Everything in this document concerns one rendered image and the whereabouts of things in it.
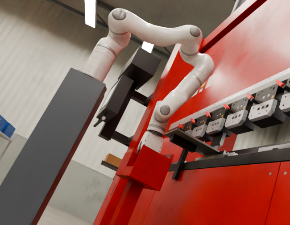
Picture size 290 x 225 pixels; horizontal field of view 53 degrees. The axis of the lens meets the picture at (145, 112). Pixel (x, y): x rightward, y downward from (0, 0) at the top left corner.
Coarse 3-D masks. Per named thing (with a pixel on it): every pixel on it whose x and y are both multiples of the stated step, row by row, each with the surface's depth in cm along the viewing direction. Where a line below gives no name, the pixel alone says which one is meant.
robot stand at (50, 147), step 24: (72, 72) 133; (72, 96) 130; (96, 96) 132; (48, 120) 125; (72, 120) 127; (48, 144) 122; (72, 144) 124; (24, 168) 118; (48, 168) 119; (0, 192) 114; (24, 192) 115; (48, 192) 118; (0, 216) 111; (24, 216) 113
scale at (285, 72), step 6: (282, 72) 130; (288, 72) 126; (270, 78) 137; (276, 78) 132; (258, 84) 144; (246, 90) 153; (234, 96) 163; (216, 102) 182; (222, 102) 174; (204, 108) 196; (210, 108) 186; (192, 114) 212; (180, 120) 231
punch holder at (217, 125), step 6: (222, 108) 169; (216, 114) 172; (222, 114) 165; (228, 114) 164; (216, 120) 168; (222, 120) 162; (210, 126) 171; (216, 126) 164; (222, 126) 161; (210, 132) 168; (216, 132) 164; (222, 132) 161; (228, 132) 162
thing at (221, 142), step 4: (216, 136) 166; (220, 136) 161; (224, 136) 160; (212, 140) 168; (216, 140) 163; (220, 140) 159; (212, 144) 165; (216, 144) 161; (220, 144) 158; (216, 148) 160
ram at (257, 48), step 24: (288, 0) 160; (240, 24) 213; (264, 24) 174; (288, 24) 147; (216, 48) 238; (240, 48) 190; (264, 48) 158; (288, 48) 135; (216, 72) 209; (240, 72) 171; (264, 72) 145; (192, 96) 233; (216, 96) 187; (240, 96) 156
